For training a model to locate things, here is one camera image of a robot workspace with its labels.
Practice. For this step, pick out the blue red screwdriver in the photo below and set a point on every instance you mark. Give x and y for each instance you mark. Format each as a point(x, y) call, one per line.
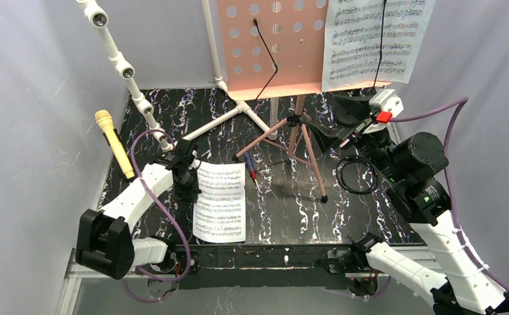
point(252, 170)

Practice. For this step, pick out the yellow toy microphone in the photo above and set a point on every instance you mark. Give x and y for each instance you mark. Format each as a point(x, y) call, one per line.
point(105, 122)

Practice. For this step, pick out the sheet music page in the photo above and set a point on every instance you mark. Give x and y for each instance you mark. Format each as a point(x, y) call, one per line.
point(219, 214)
point(372, 42)

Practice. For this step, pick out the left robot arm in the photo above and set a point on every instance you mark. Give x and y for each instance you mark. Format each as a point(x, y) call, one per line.
point(104, 240)

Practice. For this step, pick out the pink music stand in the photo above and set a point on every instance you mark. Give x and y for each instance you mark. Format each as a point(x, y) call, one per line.
point(274, 49)

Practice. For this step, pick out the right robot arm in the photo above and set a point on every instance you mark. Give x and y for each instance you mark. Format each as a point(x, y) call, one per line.
point(464, 285)

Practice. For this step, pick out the aluminium frame rail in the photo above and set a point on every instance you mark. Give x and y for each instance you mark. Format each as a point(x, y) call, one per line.
point(263, 266)

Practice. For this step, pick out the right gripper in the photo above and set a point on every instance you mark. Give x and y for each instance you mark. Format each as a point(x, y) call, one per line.
point(343, 130)

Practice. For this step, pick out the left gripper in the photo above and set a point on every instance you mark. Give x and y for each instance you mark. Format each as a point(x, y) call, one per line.
point(186, 186)

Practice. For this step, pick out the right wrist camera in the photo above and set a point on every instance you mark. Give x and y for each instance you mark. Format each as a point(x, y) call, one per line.
point(390, 105)

